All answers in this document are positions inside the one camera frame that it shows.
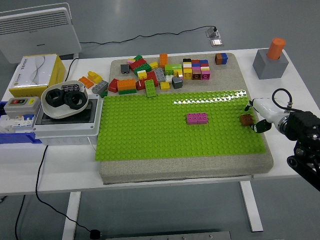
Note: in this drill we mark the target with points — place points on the flat dark green brick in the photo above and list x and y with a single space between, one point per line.
127 91

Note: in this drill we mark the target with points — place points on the pink flat brick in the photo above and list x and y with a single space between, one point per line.
196 68

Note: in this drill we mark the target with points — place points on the long light grey brick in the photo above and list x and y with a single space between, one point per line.
100 87
159 74

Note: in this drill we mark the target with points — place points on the black flat brick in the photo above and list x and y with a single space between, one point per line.
187 60

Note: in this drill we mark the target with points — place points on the orange cylinder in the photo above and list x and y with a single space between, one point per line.
275 48

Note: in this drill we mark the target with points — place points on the grey push-button switch box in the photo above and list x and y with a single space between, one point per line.
22 108

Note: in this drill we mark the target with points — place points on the blue plastic bin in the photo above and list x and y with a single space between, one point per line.
15 138

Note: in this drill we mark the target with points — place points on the grey cube block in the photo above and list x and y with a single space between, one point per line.
268 68

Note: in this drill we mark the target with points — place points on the metal floor socket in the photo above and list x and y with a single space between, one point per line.
212 32

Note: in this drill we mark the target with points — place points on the blue flat brick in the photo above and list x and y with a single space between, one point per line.
196 65
203 61

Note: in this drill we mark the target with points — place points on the white panel heater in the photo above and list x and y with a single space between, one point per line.
37 35

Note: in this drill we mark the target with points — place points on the grey-brown mat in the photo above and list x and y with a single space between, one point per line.
175 170

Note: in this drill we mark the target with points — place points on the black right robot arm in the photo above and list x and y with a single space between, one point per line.
302 127

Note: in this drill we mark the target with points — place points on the grey sloped brick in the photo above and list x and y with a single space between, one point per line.
177 83

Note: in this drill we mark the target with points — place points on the flat green studded plate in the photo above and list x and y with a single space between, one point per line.
150 88

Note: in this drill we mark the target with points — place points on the tall orange brick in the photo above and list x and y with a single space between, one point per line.
163 60

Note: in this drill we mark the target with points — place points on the red flat brick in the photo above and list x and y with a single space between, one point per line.
204 65
195 61

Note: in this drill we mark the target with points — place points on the metal floor cover plate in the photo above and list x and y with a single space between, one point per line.
216 42

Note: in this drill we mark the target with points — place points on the long orange brick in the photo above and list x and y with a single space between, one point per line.
126 84

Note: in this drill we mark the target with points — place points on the green studded baseplate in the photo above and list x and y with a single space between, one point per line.
150 130

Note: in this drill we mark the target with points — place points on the red sloped brick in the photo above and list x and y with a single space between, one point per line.
113 85

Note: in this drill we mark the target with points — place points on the long red brick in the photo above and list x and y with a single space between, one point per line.
137 64

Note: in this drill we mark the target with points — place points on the yellow square brick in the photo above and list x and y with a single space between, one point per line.
187 73

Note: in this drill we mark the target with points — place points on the lime green brick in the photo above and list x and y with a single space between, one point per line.
173 68

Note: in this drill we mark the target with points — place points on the yellow white tissue box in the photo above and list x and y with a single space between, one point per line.
30 72

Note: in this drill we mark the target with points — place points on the dark grey brick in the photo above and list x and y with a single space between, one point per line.
124 69

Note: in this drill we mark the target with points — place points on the small black dotted part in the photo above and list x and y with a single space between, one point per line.
70 87

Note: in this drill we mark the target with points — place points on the small dark green brick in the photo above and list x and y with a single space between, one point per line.
104 94

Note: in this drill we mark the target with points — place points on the long dark green brick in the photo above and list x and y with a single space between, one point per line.
143 68

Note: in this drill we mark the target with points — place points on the brown square building brick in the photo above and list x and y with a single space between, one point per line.
246 120
196 75
218 59

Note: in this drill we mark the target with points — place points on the pink square building brick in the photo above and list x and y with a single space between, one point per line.
205 75
192 118
202 118

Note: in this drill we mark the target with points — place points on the grey junction box clear lid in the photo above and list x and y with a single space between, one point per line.
65 128

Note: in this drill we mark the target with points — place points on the small yellow white brick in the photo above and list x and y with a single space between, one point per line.
178 74

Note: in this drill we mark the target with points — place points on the white blue circuit breaker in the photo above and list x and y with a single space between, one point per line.
17 123

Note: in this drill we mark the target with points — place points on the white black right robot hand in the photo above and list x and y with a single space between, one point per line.
265 108

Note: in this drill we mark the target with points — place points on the white bowl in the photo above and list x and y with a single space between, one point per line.
52 113

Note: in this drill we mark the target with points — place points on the large black hex nut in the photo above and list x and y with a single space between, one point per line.
80 100
50 98

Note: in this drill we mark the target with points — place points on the small pink white brick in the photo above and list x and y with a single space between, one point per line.
130 61

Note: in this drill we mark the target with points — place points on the white table leg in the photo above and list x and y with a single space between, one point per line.
251 207
71 215

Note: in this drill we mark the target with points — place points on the yellow stepped brick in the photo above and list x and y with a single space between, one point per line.
95 77

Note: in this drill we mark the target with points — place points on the blue square building brick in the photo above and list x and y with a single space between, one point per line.
225 58

